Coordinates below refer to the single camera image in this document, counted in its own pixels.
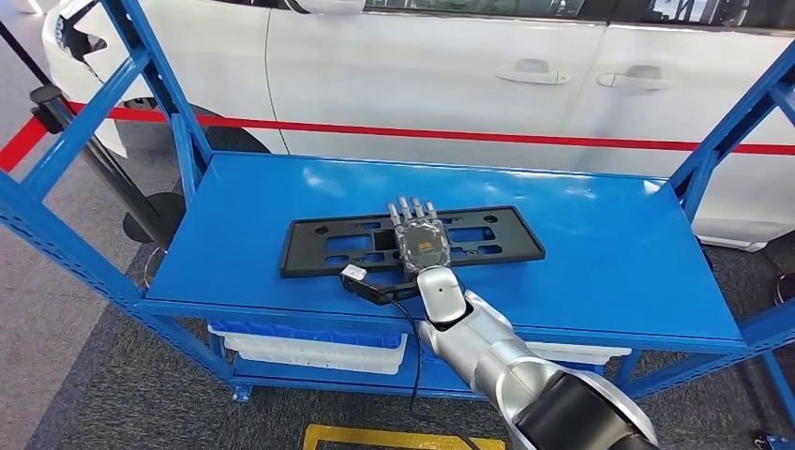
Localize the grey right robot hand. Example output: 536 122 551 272
387 195 454 281

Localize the black plastic frame part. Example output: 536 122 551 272
279 205 547 279

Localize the blue metal shelf rack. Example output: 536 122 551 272
0 0 795 443

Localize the red barrier belt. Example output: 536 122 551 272
0 102 795 173

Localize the white car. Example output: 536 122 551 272
41 0 795 253

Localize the yellow floor tape marking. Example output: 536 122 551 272
302 424 505 450

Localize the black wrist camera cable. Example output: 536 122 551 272
387 297 483 450

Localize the white car door handle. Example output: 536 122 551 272
595 65 676 92
495 58 571 86

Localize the black stanchion post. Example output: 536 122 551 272
29 84 188 247

